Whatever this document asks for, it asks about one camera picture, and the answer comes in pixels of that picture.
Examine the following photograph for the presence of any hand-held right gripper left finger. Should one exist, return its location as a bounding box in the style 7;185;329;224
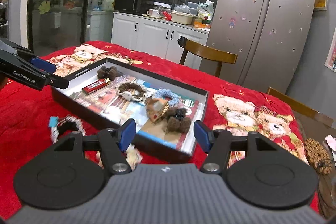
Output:
53;118;137;175

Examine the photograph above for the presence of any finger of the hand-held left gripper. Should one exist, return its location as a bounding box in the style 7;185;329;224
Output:
30;57;57;73
45;74;69;90

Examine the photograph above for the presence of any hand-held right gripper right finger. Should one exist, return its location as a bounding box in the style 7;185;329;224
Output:
194;120;277;175

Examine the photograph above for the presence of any cream crochet scrunchie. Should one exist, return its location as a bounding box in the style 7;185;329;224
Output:
96;144;143;170

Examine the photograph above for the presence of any brown pom-pom hair clip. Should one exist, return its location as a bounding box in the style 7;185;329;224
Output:
164;106;192;134
97;65;118;81

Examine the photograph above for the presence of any red lighter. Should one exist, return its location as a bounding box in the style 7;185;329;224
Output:
82;78;111;94

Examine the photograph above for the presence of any brown paper packet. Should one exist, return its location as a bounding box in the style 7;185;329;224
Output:
145;98;171;125

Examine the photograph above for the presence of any black shallow box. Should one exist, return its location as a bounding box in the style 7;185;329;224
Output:
51;57;210;165

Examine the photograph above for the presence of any brown and white crochet scrunchie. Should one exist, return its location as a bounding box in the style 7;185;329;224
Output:
117;82;147;103

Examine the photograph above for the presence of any black and white scrunchie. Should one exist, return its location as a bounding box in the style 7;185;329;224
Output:
49;114;87;145

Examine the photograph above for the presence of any blue crochet scrunchie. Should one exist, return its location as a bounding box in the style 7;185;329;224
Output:
152;88;181;107

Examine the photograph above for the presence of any colourful printed booklet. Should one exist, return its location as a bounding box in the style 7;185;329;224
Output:
75;74;200;151

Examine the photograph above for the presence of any red printed blanket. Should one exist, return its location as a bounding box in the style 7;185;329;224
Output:
0;40;323;214

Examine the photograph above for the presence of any glass door with stickers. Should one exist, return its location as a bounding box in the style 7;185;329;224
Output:
26;0;134;50

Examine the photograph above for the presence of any wooden chair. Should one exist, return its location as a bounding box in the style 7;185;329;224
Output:
266;87;334;128
178;35;238;78

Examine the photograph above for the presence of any black microwave oven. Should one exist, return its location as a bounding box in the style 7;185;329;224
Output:
114;0;155;15

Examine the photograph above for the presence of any white kitchen cabinet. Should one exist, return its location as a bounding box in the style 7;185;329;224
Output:
112;12;210;60

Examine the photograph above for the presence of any orange box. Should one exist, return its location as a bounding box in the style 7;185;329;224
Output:
193;20;211;29

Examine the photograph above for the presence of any wooden bead trivet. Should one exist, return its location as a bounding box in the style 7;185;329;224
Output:
304;137;332;176

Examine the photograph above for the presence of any silver refrigerator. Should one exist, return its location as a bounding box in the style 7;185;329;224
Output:
199;0;317;94

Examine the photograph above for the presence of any beige plastic basin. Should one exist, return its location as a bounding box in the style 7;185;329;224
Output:
171;10;193;25

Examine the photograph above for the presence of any green and white plastic bag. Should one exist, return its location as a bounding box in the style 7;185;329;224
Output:
197;0;215;22

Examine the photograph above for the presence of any pink and white packet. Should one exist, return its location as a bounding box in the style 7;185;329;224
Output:
325;135;336;153

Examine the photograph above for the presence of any grey plastic bag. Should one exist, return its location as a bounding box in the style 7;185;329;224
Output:
174;3;192;14

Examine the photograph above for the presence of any black cable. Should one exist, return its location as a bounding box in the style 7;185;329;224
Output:
316;158;336;174

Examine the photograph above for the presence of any white wall shelf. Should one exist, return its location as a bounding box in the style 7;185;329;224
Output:
324;28;336;69

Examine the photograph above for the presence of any yellow wall sign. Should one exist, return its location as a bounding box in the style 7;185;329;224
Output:
314;0;328;11

